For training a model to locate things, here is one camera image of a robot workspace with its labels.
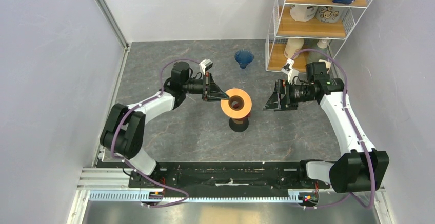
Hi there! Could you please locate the blue coffee filter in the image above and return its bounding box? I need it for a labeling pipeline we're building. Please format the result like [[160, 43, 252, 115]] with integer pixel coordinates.
[[234, 49, 254, 69]]

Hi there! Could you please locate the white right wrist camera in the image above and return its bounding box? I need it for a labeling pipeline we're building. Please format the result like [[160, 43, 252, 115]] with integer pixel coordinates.
[[281, 58, 299, 83]]

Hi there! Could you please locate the green spray bottle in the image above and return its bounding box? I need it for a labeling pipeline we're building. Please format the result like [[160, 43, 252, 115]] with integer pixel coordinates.
[[306, 39, 331, 64]]

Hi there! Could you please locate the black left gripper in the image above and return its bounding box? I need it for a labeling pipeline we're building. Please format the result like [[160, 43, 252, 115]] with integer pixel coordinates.
[[183, 73, 229, 103]]

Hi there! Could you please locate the orange coffee dripper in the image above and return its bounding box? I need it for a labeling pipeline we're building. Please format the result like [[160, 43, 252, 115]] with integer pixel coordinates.
[[220, 88, 252, 132]]

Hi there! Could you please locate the wooden holder block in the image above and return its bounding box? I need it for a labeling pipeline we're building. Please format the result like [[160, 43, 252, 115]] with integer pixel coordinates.
[[319, 59, 332, 73]]

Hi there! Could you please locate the white wire shelf rack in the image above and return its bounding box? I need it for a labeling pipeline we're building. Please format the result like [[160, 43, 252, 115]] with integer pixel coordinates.
[[265, 0, 373, 72]]

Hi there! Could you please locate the white jar with label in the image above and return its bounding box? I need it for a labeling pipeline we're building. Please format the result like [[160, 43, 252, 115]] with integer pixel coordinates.
[[289, 5, 318, 22]]

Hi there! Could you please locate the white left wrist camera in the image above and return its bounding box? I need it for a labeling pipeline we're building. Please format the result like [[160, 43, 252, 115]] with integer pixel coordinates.
[[199, 59, 213, 75]]

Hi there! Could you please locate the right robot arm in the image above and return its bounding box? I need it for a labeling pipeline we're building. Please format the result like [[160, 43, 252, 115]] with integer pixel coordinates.
[[263, 59, 389, 193]]

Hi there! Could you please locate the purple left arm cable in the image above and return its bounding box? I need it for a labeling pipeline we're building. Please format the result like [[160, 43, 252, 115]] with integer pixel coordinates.
[[110, 58, 203, 209]]

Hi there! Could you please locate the white bottle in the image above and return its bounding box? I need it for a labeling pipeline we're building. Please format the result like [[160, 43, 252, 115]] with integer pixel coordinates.
[[284, 38, 304, 59]]

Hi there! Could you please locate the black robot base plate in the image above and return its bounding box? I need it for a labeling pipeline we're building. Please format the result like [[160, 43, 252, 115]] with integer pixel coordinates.
[[96, 160, 330, 199]]

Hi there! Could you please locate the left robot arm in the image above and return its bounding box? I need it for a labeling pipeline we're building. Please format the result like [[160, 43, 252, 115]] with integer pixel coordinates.
[[100, 59, 229, 188]]

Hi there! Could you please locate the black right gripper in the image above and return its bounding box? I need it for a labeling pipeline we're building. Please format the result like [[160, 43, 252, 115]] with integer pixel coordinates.
[[262, 78, 316, 111]]

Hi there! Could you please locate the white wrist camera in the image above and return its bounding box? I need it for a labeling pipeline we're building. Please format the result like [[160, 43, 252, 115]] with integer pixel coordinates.
[[281, 58, 299, 83], [199, 59, 213, 75]]

